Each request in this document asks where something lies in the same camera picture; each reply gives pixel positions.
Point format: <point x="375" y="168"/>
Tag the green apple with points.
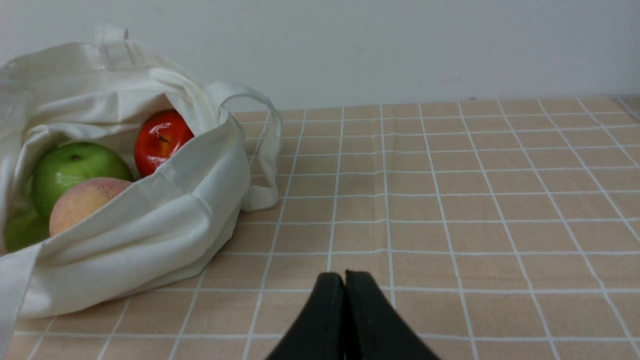
<point x="63" y="167"/>

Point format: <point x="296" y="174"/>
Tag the white cloth tote bag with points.
<point x="165" y="227"/>

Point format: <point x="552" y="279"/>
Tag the pink yellow peach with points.
<point x="83" y="200"/>

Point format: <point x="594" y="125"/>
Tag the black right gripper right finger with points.
<point x="375" y="330"/>

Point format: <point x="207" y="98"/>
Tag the red apple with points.
<point x="159" y="139"/>

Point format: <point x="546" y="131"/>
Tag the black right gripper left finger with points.
<point x="317" y="332"/>

